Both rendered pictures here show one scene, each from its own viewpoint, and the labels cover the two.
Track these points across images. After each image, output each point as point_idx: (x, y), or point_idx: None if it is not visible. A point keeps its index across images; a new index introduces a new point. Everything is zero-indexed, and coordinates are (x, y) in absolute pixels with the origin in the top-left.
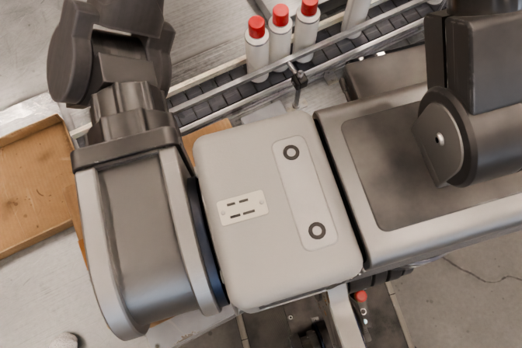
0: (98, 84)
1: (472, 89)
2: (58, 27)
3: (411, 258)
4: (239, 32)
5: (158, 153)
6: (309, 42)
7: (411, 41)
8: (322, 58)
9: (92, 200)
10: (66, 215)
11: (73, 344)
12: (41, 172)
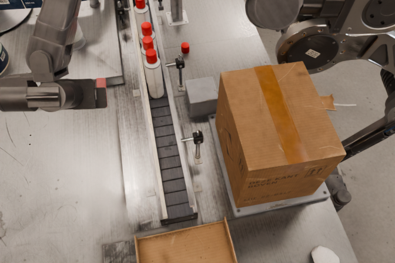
0: None
1: None
2: None
3: None
4: (112, 103)
5: None
6: (157, 50)
7: (160, 23)
8: (159, 58)
9: None
10: (220, 245)
11: (321, 246)
12: (178, 262)
